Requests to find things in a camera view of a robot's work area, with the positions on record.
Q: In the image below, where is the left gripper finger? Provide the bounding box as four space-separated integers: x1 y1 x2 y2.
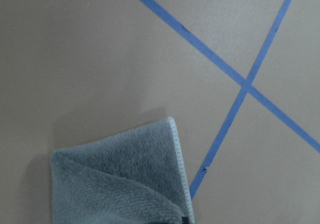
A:
181 216 190 224

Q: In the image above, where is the pink and grey towel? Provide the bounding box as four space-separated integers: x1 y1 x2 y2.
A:
50 117 195 224

